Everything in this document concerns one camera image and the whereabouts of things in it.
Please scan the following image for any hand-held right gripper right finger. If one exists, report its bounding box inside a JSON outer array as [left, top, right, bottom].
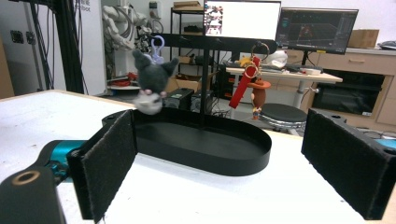
[[301, 107, 396, 221]]

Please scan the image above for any black frame post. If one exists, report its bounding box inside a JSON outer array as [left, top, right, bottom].
[[27, 0, 87, 95]]

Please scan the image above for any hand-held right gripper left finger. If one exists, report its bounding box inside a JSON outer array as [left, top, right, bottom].
[[66, 109, 138, 224]]

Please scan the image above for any cardboard box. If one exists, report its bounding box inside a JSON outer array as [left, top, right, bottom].
[[346, 28, 380, 49]]

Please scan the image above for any wooden cabinet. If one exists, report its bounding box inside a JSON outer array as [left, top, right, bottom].
[[284, 47, 396, 127]]

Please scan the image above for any black hanger stand with tray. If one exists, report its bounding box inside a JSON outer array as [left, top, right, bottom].
[[102, 32, 279, 177]]

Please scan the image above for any red strap figure keychain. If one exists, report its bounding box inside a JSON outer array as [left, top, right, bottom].
[[228, 41, 273, 121]]

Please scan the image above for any white round side table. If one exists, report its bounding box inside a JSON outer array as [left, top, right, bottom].
[[106, 83, 139, 91]]

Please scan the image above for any white screen monitor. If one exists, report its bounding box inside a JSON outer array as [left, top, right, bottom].
[[203, 0, 282, 42]]

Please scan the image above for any black round stool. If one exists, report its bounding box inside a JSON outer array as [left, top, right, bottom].
[[259, 103, 308, 133]]

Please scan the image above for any dark screen monitor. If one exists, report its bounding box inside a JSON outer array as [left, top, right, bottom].
[[275, 7, 360, 56]]

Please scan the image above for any red cable coil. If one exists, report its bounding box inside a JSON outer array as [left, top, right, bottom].
[[108, 71, 138, 88]]

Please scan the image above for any white top desk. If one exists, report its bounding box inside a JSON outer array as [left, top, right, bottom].
[[225, 66, 344, 110]]

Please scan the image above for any black and white plush keychain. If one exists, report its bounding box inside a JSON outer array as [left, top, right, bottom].
[[132, 35, 180, 116]]

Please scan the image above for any black computer tower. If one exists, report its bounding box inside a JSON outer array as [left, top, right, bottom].
[[163, 87, 195, 110], [190, 91, 217, 115]]

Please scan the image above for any black metal shelf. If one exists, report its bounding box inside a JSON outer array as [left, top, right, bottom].
[[169, 5, 207, 82]]

